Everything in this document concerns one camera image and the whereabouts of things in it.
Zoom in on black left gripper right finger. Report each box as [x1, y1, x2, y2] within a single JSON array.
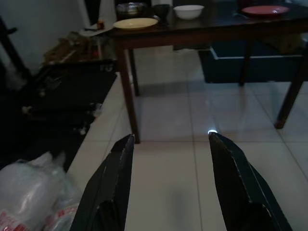
[[208, 131, 289, 231]]

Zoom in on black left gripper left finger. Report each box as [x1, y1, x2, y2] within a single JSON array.
[[69, 133, 135, 231]]

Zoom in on red round plate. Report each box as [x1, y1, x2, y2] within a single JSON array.
[[242, 5, 289, 17]]

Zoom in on clear plastic bag red print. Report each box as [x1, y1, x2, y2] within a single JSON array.
[[0, 151, 81, 231]]

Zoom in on dark blue storage box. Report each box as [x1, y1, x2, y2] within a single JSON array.
[[198, 39, 304, 84]]

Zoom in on brown cluttered crate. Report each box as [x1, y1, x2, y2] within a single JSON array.
[[43, 31, 106, 65]]

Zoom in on white paper sheet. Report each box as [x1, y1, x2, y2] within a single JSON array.
[[84, 23, 114, 36]]

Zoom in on dark wooden table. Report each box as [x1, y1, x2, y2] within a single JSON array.
[[108, 0, 308, 144]]

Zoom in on cream round plate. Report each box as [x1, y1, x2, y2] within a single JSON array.
[[112, 17, 159, 30]]

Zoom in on black metal stand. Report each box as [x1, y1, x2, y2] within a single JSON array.
[[0, 16, 32, 82]]

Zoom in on shiny metal bowl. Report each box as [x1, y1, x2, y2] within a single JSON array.
[[115, 2, 147, 18]]

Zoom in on white bowl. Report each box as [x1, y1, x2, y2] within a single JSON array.
[[173, 5, 205, 19]]

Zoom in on dark bowl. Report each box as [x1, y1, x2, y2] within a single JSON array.
[[153, 4, 174, 18]]

